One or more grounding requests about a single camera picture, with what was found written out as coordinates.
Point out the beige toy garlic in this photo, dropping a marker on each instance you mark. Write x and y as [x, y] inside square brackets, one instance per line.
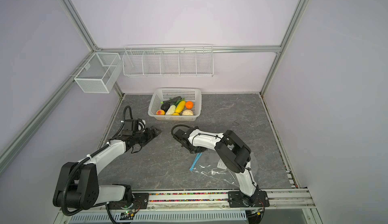
[187, 112]

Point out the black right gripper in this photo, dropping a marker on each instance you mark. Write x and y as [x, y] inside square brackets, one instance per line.
[201, 150]

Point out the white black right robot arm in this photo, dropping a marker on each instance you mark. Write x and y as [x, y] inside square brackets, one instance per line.
[232, 150]

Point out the clear zip top bag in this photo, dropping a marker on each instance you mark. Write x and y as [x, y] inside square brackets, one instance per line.
[210, 164]

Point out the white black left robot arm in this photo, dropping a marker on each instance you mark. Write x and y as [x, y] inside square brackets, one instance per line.
[78, 185]

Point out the yellow red toy peach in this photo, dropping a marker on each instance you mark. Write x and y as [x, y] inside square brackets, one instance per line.
[160, 112]

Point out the white mesh wall box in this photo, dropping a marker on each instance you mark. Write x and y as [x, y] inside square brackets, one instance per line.
[100, 73]

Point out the white vent grille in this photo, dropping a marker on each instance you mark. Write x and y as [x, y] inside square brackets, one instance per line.
[159, 217]

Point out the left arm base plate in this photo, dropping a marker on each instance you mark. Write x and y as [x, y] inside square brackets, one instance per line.
[136, 201]

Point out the white perforated plastic basket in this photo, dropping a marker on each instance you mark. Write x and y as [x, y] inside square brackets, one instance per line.
[187, 94]

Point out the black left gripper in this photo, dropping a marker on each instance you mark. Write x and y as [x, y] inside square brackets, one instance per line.
[150, 136]

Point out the white wire wall shelf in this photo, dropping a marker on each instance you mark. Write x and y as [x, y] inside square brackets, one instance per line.
[168, 60]

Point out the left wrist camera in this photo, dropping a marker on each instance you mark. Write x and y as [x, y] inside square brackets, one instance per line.
[130, 127]

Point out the aluminium front rail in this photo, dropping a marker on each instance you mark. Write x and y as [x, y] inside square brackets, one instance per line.
[218, 200]

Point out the orange toy fruit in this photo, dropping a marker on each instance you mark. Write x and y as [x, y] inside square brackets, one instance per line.
[189, 105]

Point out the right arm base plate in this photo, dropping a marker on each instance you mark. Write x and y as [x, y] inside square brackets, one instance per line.
[258, 199]

